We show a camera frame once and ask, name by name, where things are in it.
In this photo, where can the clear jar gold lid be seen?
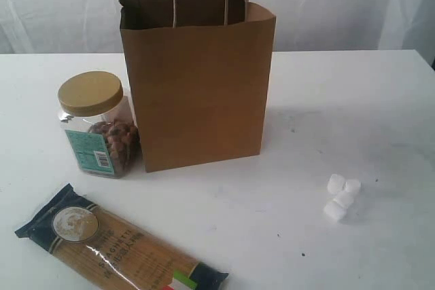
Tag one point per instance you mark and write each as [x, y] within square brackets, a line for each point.
[97, 117]

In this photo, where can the spaghetti packet dark blue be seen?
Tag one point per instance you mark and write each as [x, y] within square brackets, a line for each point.
[109, 251]

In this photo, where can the brown paper bag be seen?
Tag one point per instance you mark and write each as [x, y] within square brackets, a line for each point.
[198, 72]

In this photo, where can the white backdrop curtain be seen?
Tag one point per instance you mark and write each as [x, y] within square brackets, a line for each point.
[81, 26]

